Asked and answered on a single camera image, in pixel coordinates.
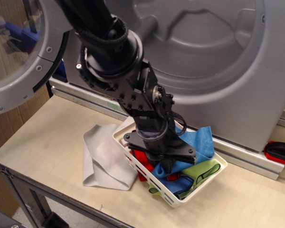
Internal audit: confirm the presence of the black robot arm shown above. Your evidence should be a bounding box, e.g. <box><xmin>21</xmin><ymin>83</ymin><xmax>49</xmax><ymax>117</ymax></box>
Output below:
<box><xmin>58</xmin><ymin>0</ymin><xmax>197</xmax><ymax>174</ymax></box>

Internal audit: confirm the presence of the aluminium table frame leg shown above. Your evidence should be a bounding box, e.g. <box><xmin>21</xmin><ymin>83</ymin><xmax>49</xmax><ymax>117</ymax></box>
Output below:
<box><xmin>0</xmin><ymin>164</ymin><xmax>52</xmax><ymax>228</ymax></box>

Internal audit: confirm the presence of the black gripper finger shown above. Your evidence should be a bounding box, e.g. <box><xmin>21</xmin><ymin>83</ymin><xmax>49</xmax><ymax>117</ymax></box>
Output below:
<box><xmin>160</xmin><ymin>158</ymin><xmax>176</xmax><ymax>174</ymax></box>

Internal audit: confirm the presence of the red and black tool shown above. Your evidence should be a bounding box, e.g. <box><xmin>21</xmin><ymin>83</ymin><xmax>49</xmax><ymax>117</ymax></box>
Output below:
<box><xmin>264</xmin><ymin>141</ymin><xmax>285</xmax><ymax>164</ymax></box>

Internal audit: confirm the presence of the blue garment in basket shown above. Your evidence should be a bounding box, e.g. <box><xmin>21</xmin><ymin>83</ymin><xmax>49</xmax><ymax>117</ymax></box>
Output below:
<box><xmin>159</xmin><ymin>172</ymin><xmax>194</xmax><ymax>200</ymax></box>

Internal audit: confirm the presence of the transparent grey-rimmed washer door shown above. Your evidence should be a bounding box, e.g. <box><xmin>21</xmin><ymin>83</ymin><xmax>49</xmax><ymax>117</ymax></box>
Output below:
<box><xmin>0</xmin><ymin>0</ymin><xmax>71</xmax><ymax>114</ymax></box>

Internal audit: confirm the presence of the bright blue cloth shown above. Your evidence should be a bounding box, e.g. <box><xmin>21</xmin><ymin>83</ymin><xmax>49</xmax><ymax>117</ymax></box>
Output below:
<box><xmin>151</xmin><ymin>126</ymin><xmax>215</xmax><ymax>178</ymax></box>

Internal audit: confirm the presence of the grey felt cloth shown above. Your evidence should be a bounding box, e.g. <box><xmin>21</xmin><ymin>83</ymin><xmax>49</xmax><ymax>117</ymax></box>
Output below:
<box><xmin>83</xmin><ymin>121</ymin><xmax>137</xmax><ymax>190</ymax></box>

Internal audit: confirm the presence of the light green garment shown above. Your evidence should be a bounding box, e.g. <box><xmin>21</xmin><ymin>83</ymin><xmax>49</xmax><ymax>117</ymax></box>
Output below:
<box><xmin>148</xmin><ymin>159</ymin><xmax>221</xmax><ymax>197</ymax></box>

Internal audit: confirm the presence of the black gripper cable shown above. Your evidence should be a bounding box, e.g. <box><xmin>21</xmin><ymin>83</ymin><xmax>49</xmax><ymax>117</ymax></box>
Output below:
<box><xmin>168</xmin><ymin>111</ymin><xmax>188</xmax><ymax>136</ymax></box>

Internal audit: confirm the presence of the aluminium extrusion rail base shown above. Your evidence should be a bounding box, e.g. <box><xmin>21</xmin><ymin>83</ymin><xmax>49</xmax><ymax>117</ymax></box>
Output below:
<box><xmin>49</xmin><ymin>78</ymin><xmax>285</xmax><ymax>180</ymax></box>

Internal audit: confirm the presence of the grey toy washing machine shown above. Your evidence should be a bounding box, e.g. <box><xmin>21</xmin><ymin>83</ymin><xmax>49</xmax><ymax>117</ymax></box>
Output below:
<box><xmin>63</xmin><ymin>0</ymin><xmax>285</xmax><ymax>152</ymax></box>

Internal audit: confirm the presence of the red garment with dark trim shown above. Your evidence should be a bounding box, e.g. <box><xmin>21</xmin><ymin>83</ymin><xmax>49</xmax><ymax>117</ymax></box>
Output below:
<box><xmin>131</xmin><ymin>149</ymin><xmax>181</xmax><ymax>181</ymax></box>

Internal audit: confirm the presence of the white plastic laundry basket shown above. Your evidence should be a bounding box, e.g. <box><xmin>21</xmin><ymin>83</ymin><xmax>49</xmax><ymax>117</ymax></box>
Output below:
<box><xmin>113</xmin><ymin>117</ymin><xmax>228</xmax><ymax>208</ymax></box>

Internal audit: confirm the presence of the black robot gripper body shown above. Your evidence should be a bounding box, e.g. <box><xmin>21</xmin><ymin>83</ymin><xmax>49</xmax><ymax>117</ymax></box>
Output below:
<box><xmin>123</xmin><ymin>120</ymin><xmax>197</xmax><ymax>164</ymax></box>

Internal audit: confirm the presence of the black caster foot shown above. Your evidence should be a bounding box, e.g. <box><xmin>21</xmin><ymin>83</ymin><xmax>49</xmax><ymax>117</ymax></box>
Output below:
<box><xmin>42</xmin><ymin>212</ymin><xmax>69</xmax><ymax>228</ymax></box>

